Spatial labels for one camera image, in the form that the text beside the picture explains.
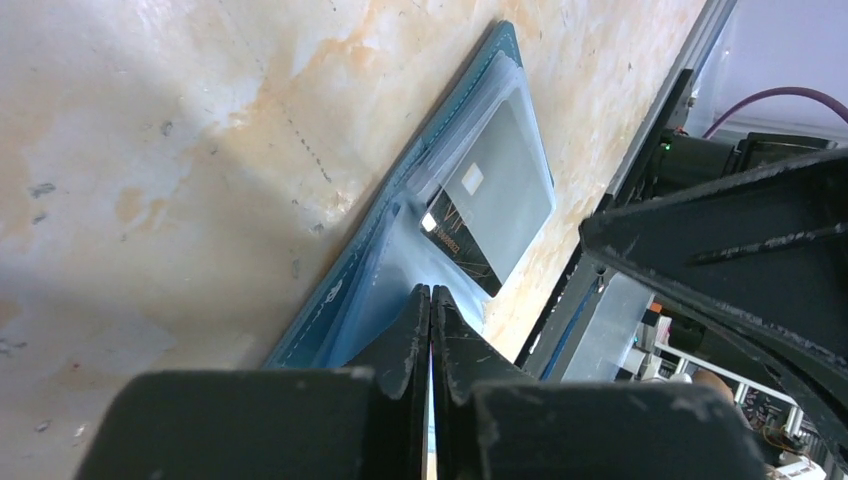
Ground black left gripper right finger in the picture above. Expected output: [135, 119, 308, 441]
[431, 286, 766, 479]

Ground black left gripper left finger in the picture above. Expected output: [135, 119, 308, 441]
[76, 285, 431, 479]

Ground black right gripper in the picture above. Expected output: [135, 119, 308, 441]
[579, 129, 847, 458]

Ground blue card holder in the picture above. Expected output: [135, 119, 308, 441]
[264, 21, 544, 369]

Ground aluminium frame rail front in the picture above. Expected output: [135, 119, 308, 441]
[515, 1, 736, 383]

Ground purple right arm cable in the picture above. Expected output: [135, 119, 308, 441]
[702, 86, 848, 140]

